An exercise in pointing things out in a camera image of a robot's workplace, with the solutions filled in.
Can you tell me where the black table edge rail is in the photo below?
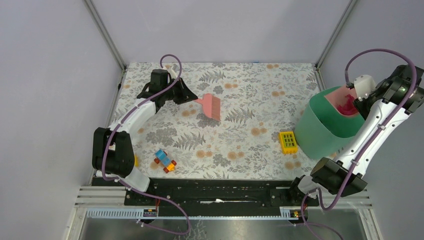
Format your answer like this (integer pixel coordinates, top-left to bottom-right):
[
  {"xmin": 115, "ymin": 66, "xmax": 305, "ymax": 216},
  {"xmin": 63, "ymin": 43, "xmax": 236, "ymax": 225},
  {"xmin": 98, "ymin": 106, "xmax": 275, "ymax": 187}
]
[{"xmin": 91, "ymin": 175, "xmax": 354, "ymax": 218}]

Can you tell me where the toy car with yellow block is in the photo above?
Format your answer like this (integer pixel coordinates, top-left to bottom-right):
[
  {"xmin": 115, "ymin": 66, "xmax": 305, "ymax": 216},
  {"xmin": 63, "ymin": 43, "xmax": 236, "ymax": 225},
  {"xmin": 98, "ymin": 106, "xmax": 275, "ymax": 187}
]
[{"xmin": 154, "ymin": 149, "xmax": 177, "ymax": 173}]

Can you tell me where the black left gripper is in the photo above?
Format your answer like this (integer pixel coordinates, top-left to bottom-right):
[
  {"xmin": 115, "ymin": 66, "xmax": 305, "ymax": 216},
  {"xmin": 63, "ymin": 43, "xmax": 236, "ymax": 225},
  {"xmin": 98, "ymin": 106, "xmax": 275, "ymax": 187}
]
[{"xmin": 161, "ymin": 77, "xmax": 198, "ymax": 105}]

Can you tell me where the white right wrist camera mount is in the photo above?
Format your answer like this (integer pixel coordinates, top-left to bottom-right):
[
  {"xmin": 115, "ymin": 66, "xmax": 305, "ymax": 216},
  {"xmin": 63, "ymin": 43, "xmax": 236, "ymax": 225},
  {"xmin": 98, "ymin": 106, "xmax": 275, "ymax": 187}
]
[{"xmin": 353, "ymin": 74, "xmax": 377, "ymax": 102}]

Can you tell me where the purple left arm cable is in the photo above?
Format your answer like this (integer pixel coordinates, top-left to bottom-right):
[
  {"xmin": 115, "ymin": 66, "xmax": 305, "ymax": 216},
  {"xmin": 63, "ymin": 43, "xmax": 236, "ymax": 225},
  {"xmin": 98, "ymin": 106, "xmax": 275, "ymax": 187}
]
[{"xmin": 100, "ymin": 54, "xmax": 193, "ymax": 236}]

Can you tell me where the yellow toy brick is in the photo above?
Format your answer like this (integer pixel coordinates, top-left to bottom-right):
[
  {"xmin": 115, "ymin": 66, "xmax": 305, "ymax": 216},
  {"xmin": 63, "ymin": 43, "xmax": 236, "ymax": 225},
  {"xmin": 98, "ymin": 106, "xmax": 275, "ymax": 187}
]
[{"xmin": 134, "ymin": 155, "xmax": 139, "ymax": 168}]

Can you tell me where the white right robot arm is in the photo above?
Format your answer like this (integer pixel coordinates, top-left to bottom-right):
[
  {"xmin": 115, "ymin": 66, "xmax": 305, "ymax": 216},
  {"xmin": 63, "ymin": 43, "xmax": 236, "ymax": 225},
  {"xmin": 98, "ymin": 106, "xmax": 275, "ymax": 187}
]
[{"xmin": 286, "ymin": 65, "xmax": 424, "ymax": 206}]

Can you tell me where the floral tablecloth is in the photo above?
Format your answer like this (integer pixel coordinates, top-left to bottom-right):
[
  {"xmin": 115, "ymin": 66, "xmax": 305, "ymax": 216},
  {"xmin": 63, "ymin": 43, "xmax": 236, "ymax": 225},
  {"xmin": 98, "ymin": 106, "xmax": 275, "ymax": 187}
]
[{"xmin": 132, "ymin": 62, "xmax": 320, "ymax": 180}]

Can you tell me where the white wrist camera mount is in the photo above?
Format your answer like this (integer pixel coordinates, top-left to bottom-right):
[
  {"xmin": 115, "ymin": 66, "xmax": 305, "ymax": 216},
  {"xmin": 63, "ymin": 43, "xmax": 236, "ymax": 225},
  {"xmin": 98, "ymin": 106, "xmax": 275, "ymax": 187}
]
[
  {"xmin": 353, "ymin": 74, "xmax": 377, "ymax": 102},
  {"xmin": 162, "ymin": 66, "xmax": 182, "ymax": 83}
]

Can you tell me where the pink plastic dustpan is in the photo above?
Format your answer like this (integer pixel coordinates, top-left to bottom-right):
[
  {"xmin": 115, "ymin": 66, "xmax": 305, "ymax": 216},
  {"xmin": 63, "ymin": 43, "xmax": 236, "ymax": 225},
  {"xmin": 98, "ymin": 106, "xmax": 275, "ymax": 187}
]
[{"xmin": 324, "ymin": 86, "xmax": 359, "ymax": 118}]

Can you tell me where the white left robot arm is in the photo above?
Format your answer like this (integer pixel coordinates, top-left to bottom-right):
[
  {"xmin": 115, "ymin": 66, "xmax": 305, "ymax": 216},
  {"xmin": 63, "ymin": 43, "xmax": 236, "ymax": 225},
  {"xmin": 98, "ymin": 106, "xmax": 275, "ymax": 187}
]
[{"xmin": 92, "ymin": 68, "xmax": 198, "ymax": 206}]

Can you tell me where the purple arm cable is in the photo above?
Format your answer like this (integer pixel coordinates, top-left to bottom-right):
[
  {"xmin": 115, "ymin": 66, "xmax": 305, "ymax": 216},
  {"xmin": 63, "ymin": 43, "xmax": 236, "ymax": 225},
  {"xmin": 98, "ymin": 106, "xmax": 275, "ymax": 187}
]
[
  {"xmin": 100, "ymin": 54, "xmax": 193, "ymax": 236},
  {"xmin": 299, "ymin": 48, "xmax": 418, "ymax": 240}
]

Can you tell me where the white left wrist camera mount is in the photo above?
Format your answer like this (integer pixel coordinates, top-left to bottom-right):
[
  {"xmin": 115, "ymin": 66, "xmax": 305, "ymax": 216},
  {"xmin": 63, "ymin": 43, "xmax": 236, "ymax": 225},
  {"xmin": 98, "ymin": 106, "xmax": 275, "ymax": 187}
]
[{"xmin": 162, "ymin": 66, "xmax": 182, "ymax": 83}]

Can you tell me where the pink hand brush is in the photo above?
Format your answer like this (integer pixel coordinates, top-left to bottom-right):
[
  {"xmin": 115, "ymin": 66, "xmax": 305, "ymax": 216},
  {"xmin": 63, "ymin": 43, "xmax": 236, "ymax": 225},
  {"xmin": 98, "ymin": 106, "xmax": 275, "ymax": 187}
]
[{"xmin": 194, "ymin": 93, "xmax": 221, "ymax": 121}]

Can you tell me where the green waste bin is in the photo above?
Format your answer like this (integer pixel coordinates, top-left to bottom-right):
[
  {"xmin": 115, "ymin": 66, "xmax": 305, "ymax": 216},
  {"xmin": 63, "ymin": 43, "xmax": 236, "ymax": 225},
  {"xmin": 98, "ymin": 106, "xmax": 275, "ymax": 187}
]
[{"xmin": 294, "ymin": 87, "xmax": 365, "ymax": 160}]

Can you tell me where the yellow grid toy block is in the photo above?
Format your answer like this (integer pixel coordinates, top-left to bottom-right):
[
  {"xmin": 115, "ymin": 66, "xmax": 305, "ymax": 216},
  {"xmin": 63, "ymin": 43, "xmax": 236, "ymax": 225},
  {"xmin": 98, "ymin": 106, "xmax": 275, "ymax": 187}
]
[{"xmin": 278, "ymin": 131, "xmax": 298, "ymax": 155}]

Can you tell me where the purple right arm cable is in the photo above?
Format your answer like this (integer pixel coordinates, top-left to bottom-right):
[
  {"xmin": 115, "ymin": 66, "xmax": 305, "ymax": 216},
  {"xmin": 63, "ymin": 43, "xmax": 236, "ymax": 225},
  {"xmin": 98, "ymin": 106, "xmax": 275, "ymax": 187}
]
[{"xmin": 299, "ymin": 48, "xmax": 418, "ymax": 240}]

